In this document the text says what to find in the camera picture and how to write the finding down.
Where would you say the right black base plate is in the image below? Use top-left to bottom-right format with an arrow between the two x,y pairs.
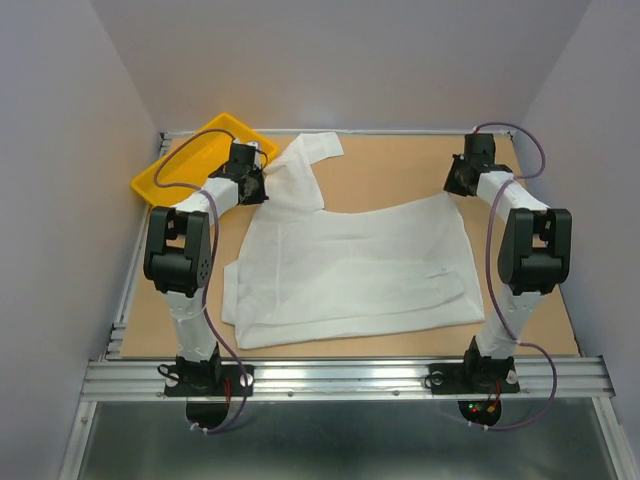
424,361 -> 520,395

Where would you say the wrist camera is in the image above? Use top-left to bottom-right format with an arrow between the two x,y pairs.
463,133 -> 496,163
229,141 -> 262,168

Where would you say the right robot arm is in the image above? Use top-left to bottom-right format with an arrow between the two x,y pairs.
429,154 -> 572,394

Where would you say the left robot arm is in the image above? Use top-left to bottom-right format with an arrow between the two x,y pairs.
143,145 -> 268,394

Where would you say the white long sleeve shirt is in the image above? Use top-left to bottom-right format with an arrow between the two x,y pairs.
221,132 -> 484,349

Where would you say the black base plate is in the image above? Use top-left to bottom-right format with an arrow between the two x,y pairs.
156,364 -> 255,398
424,361 -> 520,395

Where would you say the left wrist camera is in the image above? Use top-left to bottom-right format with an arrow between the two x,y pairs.
229,141 -> 262,168

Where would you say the yellow plastic tray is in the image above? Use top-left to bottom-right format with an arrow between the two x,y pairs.
130,113 -> 279,207

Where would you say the aluminium rail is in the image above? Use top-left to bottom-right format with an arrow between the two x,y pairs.
80,357 -> 615,402
102,132 -> 174,360
160,127 -> 512,139

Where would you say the aluminium left side rail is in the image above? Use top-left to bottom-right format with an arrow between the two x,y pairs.
102,132 -> 174,360

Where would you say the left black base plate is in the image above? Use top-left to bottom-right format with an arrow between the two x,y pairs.
156,364 -> 255,398

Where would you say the aluminium front rail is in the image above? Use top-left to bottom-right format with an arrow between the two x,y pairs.
80,357 -> 615,402

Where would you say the aluminium back rail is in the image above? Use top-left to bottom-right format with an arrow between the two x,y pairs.
160,127 -> 512,139

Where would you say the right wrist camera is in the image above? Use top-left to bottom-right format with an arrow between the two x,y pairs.
463,133 -> 496,163

